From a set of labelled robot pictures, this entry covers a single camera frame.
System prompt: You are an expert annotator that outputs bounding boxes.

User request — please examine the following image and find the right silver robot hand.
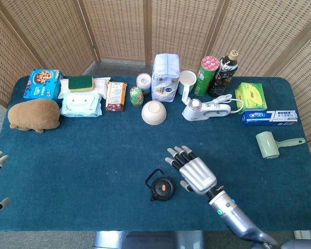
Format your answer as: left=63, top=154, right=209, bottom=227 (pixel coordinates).
left=164, top=145, right=218, bottom=196

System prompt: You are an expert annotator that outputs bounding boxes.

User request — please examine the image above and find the black teapot lid orange knob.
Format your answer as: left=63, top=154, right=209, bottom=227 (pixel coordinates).
left=152, top=179, right=174, bottom=200

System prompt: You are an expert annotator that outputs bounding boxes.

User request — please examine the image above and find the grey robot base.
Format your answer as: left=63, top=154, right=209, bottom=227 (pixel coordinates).
left=93, top=230, right=205, bottom=249

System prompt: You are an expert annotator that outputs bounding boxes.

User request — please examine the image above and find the black cast iron teapot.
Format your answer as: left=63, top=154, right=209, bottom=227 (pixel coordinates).
left=145, top=168, right=175, bottom=202

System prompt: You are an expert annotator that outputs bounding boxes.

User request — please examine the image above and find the brown plush toy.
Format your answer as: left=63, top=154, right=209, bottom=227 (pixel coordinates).
left=7, top=98, right=61, bottom=134

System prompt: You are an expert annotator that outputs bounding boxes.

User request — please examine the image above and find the white handheld garment steamer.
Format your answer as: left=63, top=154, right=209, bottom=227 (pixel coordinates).
left=181, top=98, right=232, bottom=122

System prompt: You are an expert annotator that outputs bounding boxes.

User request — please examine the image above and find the cream upturned bowl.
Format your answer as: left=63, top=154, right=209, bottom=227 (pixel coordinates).
left=141, top=100, right=167, bottom=126

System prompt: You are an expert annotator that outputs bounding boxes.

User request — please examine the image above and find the green lint roller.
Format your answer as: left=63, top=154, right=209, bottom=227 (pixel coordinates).
left=256, top=131, right=306, bottom=159

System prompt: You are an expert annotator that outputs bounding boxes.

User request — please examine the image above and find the blue table cloth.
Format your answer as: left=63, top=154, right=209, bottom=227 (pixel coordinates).
left=0, top=75, right=311, bottom=232

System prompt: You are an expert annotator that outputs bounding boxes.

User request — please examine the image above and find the blue cookie box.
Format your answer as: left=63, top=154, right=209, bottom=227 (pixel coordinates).
left=23, top=68, right=63, bottom=101

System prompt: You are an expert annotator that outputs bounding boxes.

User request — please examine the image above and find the blue and white toothpaste box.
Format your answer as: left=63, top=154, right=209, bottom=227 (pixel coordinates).
left=242, top=109, right=299, bottom=127

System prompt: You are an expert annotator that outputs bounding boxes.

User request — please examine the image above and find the green tissue pack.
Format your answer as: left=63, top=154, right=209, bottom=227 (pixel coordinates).
left=234, top=82, right=268, bottom=112

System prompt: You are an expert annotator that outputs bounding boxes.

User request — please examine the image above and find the white measuring cup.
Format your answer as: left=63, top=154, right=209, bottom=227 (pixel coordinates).
left=178, top=70, right=197, bottom=104

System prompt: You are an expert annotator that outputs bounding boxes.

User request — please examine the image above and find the green chips can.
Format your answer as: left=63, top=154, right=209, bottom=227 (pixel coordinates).
left=193, top=55, right=220, bottom=97

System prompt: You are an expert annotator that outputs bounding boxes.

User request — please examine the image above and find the dark beverage bottle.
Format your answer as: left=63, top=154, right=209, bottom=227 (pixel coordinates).
left=207, top=50, right=239, bottom=98

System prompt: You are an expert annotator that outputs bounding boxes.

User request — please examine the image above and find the light blue wet wipes pack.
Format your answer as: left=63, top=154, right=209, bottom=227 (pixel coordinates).
left=60, top=92, right=103, bottom=118

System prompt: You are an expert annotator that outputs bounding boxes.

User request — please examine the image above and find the white paper pack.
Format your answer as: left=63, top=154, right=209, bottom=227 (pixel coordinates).
left=151, top=53, right=181, bottom=103

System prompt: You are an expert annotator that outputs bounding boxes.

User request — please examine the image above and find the orange and brown snack box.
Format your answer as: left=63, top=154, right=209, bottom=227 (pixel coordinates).
left=105, top=81, right=128, bottom=113

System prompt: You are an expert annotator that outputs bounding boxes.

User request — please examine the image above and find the green and yellow sponge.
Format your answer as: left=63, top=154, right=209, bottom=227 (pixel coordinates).
left=68, top=75, right=95, bottom=93

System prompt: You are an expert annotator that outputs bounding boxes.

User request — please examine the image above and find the rattan folding screen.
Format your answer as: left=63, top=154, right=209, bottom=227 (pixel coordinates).
left=0, top=0, right=311, bottom=187

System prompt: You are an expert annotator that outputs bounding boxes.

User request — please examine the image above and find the white steamer power cable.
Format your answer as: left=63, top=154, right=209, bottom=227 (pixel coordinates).
left=204, top=93, right=244, bottom=115

